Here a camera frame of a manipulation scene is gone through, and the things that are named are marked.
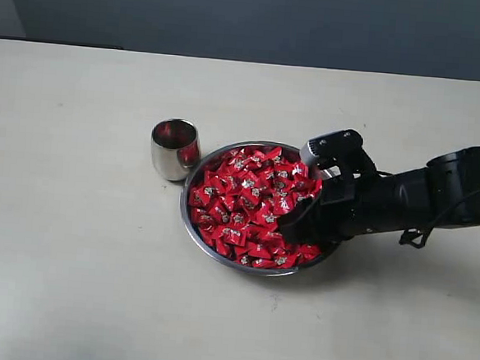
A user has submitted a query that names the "red wrapped candy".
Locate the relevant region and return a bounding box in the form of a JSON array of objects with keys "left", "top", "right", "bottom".
[
  {"left": 193, "top": 183, "right": 220, "bottom": 205},
  {"left": 213, "top": 225, "right": 247, "bottom": 247},
  {"left": 246, "top": 242, "right": 273, "bottom": 260},
  {"left": 298, "top": 244, "right": 321, "bottom": 261}
]

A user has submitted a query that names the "round steel bowl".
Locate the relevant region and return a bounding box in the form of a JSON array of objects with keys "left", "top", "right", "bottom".
[{"left": 180, "top": 141, "right": 340, "bottom": 277}]

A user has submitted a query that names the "black cable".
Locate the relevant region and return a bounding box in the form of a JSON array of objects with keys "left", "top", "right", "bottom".
[{"left": 398, "top": 174, "right": 480, "bottom": 254}]

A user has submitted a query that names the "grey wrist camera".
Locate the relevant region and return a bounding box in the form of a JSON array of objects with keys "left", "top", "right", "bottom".
[{"left": 298, "top": 129, "right": 363, "bottom": 170}]

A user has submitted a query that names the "small steel cup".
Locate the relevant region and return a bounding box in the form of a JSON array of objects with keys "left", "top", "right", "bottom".
[{"left": 150, "top": 118, "right": 201, "bottom": 182}]

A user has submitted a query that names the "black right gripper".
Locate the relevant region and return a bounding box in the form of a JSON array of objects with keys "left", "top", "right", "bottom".
[{"left": 277, "top": 168, "right": 432, "bottom": 245}]

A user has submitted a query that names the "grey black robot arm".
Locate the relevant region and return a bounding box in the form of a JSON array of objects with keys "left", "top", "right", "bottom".
[{"left": 277, "top": 129, "right": 480, "bottom": 248}]

